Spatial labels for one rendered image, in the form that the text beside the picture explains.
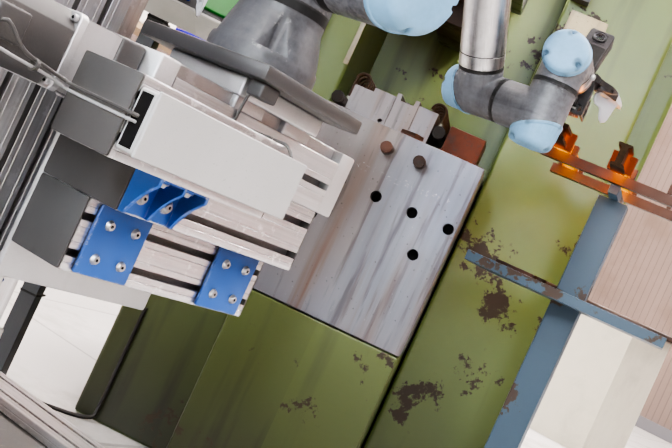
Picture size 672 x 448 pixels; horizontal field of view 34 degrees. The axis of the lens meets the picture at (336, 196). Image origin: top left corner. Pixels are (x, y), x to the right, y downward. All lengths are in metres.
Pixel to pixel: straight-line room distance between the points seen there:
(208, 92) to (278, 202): 0.16
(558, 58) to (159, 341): 1.32
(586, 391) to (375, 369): 4.56
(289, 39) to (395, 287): 1.09
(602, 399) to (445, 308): 4.33
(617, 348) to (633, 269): 5.49
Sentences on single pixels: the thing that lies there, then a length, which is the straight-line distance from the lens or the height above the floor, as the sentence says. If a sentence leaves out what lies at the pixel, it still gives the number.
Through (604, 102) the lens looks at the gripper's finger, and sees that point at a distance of 2.03.
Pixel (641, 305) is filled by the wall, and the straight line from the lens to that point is 12.20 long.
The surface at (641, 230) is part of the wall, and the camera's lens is 12.36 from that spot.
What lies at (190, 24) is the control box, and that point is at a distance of 2.41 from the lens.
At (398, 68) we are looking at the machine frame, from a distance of 2.97.
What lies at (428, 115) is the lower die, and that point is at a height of 0.98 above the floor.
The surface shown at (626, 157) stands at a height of 1.01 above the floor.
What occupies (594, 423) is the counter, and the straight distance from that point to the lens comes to 6.87.
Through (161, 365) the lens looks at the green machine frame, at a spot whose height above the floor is 0.19.
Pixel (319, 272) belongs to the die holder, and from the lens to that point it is 2.39.
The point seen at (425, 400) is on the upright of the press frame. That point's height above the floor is 0.39.
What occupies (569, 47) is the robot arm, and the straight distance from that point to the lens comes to 1.76.
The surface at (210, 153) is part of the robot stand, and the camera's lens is 1.13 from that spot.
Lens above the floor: 0.69
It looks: 1 degrees up
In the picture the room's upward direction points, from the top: 25 degrees clockwise
